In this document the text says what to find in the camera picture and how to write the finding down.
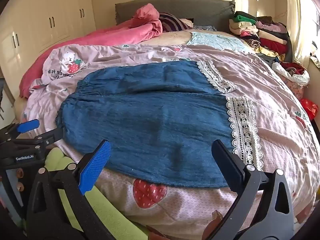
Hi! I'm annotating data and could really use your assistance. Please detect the pink strawberry print duvet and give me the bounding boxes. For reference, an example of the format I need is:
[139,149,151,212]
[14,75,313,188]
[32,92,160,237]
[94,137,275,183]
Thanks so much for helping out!
[21,44,320,240]

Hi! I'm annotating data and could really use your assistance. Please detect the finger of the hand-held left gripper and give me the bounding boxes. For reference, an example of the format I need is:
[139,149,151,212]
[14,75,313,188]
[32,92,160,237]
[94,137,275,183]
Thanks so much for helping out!
[14,128,64,148]
[0,119,40,144]

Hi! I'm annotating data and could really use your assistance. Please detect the red plastic bag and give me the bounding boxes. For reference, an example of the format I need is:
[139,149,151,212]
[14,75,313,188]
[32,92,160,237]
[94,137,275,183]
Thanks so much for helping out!
[300,98,318,121]

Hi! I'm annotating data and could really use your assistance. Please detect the person's right hand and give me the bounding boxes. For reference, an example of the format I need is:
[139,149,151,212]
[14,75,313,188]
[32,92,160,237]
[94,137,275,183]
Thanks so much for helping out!
[204,210,224,240]

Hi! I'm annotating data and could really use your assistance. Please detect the light blue cloth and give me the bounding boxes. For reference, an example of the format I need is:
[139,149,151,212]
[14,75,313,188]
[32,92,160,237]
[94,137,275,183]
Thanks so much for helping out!
[186,31,253,53]

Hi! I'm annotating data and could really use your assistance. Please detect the grey upholstered headboard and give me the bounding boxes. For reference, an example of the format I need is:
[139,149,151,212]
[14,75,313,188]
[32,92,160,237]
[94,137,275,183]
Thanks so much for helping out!
[115,0,236,32]

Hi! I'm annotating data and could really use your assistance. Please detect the white basket with clothes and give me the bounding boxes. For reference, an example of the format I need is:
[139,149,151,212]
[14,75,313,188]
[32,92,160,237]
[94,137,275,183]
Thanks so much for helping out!
[271,61,310,86]

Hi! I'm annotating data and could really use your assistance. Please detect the blue patterned pillow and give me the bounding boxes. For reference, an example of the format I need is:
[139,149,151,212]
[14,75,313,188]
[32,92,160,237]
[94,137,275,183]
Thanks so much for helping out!
[192,25,217,32]

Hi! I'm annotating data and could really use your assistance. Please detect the beige bedsheet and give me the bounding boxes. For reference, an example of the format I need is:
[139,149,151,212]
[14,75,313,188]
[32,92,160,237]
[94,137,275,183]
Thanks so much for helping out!
[145,29,193,47]

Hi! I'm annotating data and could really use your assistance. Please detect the cream wardrobe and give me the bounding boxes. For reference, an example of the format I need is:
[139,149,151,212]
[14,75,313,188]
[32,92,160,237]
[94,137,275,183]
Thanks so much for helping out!
[0,0,97,80]

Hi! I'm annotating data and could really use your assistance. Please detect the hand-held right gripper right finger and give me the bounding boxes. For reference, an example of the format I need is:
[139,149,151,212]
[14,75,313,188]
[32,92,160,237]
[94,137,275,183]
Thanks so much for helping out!
[211,139,297,240]

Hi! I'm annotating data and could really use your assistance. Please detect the pile of folded clothes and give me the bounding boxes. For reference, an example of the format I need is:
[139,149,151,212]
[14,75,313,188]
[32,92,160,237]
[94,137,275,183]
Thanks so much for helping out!
[229,11,292,63]

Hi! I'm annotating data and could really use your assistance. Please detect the pink blanket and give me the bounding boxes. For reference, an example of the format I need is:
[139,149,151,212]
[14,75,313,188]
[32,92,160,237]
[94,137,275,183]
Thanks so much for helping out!
[19,3,163,98]

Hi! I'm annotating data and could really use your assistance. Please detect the blue pants with lace trim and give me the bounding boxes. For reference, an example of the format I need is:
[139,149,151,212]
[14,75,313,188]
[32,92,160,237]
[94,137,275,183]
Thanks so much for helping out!
[56,60,264,189]

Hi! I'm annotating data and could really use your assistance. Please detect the striped pillow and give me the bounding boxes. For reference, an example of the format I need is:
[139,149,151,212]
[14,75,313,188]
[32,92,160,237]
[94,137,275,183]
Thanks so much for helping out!
[159,12,193,33]

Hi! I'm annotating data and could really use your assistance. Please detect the pale curtain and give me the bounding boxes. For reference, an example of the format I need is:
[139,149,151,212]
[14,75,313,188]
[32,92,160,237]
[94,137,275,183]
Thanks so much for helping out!
[285,0,320,67]

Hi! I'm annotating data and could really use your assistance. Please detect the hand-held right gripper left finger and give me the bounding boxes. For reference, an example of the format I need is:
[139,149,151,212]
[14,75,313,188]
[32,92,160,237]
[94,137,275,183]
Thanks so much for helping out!
[26,139,113,240]

